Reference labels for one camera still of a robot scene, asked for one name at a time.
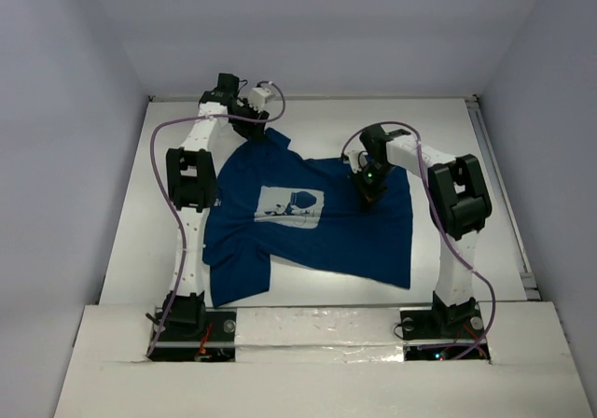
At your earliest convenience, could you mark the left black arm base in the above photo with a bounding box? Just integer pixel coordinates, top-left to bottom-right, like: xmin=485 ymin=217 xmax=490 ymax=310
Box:
xmin=148 ymin=308 xmax=237 ymax=363

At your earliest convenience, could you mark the purple cable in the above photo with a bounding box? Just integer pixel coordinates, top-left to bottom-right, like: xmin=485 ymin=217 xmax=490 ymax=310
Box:
xmin=146 ymin=80 xmax=286 ymax=358
xmin=340 ymin=120 xmax=496 ymax=361

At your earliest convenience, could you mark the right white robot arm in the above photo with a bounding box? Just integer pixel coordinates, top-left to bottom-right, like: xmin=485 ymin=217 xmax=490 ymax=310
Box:
xmin=340 ymin=123 xmax=493 ymax=341

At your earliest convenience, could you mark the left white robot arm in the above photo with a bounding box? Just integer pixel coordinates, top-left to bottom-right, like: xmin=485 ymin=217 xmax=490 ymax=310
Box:
xmin=156 ymin=73 xmax=276 ymax=339

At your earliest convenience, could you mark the aluminium rail at table edge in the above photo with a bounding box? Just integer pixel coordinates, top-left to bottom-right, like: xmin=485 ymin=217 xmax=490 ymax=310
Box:
xmin=465 ymin=96 xmax=543 ymax=301

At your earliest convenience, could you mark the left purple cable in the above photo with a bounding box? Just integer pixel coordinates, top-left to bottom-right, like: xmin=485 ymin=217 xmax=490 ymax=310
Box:
xmin=146 ymin=80 xmax=286 ymax=358

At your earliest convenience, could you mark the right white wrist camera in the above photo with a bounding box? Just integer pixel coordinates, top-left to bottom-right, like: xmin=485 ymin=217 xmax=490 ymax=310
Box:
xmin=342 ymin=150 xmax=368 ymax=174

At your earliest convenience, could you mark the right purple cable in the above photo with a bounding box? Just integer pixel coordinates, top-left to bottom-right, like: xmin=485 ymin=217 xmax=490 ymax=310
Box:
xmin=340 ymin=120 xmax=496 ymax=361

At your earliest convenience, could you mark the blue mickey mouse t-shirt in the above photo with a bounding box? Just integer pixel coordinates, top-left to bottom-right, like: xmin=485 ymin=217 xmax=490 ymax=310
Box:
xmin=202 ymin=128 xmax=413 ymax=306

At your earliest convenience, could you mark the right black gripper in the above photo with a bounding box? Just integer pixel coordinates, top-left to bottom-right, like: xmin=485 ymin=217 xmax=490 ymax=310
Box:
xmin=349 ymin=160 xmax=396 ymax=213

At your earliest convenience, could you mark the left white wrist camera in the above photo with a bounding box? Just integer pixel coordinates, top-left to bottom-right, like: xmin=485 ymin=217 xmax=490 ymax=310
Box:
xmin=246 ymin=87 xmax=276 ymax=112

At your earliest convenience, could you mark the silver foil tape strip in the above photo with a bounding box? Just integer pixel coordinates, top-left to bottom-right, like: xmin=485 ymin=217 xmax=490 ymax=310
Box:
xmin=234 ymin=307 xmax=404 ymax=364

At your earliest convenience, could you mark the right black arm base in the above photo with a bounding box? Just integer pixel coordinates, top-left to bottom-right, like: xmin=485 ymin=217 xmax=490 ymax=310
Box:
xmin=393 ymin=308 xmax=491 ymax=362

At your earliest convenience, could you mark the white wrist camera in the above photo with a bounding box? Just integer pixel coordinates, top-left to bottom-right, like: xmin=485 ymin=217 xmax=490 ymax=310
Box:
xmin=246 ymin=87 xmax=276 ymax=112
xmin=342 ymin=150 xmax=368 ymax=174

